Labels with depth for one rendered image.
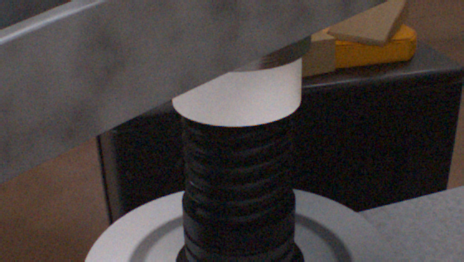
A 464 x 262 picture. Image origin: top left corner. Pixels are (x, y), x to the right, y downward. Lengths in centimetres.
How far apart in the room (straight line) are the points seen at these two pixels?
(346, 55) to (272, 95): 68
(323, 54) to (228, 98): 55
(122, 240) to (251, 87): 18
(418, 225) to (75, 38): 36
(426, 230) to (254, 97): 25
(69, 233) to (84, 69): 170
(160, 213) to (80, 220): 151
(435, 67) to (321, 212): 61
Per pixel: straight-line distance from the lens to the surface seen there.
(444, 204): 54
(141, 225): 45
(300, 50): 31
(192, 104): 31
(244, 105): 30
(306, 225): 44
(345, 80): 94
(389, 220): 51
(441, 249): 49
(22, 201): 212
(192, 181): 35
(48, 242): 189
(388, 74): 98
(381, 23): 103
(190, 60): 24
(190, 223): 36
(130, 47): 22
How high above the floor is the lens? 109
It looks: 27 degrees down
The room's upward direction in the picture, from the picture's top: 1 degrees counter-clockwise
